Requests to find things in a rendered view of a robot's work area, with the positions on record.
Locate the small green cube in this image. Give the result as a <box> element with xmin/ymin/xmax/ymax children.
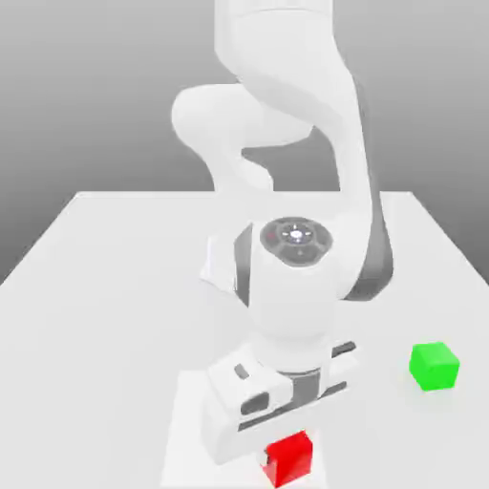
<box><xmin>408</xmin><ymin>340</ymin><xmax>461</xmax><ymax>393</ymax></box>

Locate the small red cube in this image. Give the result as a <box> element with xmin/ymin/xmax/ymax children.
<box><xmin>261</xmin><ymin>429</ymin><xmax>314</xmax><ymax>489</ymax></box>

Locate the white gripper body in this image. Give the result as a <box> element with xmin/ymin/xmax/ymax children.
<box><xmin>200</xmin><ymin>375</ymin><xmax>361</xmax><ymax>466</ymax></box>

